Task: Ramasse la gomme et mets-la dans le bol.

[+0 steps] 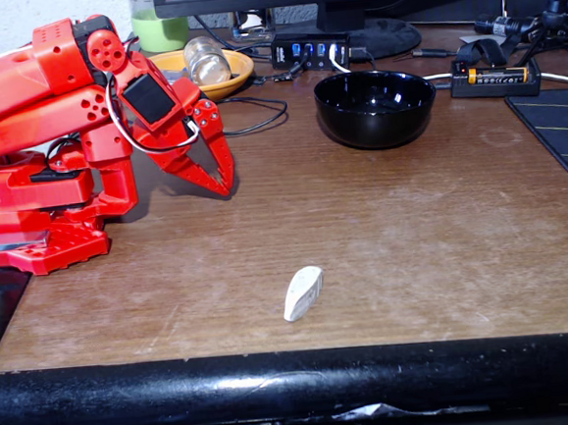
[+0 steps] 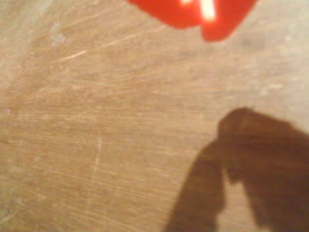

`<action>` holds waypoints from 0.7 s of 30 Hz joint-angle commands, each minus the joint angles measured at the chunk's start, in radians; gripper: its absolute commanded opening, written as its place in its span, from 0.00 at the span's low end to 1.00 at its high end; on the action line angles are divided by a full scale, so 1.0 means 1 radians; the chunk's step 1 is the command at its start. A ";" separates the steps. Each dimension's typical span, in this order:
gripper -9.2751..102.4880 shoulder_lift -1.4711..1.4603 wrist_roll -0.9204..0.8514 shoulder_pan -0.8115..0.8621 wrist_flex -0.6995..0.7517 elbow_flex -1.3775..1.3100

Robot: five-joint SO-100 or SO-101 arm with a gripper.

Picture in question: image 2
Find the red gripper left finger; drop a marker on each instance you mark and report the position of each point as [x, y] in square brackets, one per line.
[169, 12]

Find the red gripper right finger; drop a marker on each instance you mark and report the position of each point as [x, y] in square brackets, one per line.
[224, 24]

